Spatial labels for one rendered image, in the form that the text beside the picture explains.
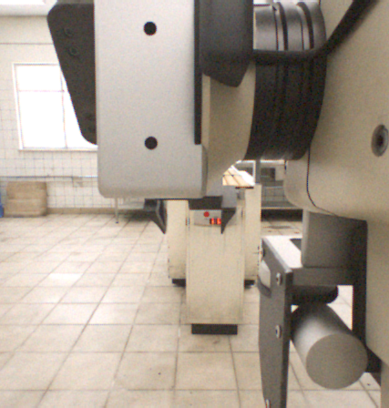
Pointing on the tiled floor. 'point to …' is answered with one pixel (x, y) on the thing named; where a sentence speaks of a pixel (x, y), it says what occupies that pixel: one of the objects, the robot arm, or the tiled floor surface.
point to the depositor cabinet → (176, 225)
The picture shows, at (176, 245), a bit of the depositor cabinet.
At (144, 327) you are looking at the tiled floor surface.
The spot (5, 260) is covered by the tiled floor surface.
